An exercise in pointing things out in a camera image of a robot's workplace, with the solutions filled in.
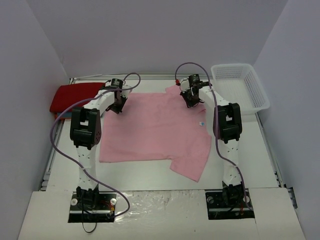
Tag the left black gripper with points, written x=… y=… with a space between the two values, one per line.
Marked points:
x=118 y=104

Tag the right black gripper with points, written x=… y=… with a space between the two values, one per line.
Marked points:
x=191 y=99

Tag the pink t shirt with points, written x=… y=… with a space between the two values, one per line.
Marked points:
x=158 y=126

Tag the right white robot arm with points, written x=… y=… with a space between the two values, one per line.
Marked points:
x=224 y=122

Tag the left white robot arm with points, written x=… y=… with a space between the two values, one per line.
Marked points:
x=86 y=132

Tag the white plastic basket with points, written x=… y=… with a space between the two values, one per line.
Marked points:
x=239 y=83

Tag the folded red t shirt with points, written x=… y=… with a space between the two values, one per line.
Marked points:
x=67 y=95

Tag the folded teal t shirt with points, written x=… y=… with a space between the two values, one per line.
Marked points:
x=66 y=115

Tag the white foam board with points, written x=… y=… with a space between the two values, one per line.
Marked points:
x=164 y=215

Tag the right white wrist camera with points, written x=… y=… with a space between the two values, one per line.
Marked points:
x=183 y=84

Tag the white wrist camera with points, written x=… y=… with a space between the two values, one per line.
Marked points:
x=126 y=90
x=183 y=84

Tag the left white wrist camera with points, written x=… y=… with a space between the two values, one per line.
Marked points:
x=126 y=90

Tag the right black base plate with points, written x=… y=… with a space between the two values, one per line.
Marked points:
x=217 y=209

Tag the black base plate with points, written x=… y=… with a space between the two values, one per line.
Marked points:
x=102 y=212
x=217 y=209

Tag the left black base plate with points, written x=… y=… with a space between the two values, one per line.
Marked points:
x=102 y=212

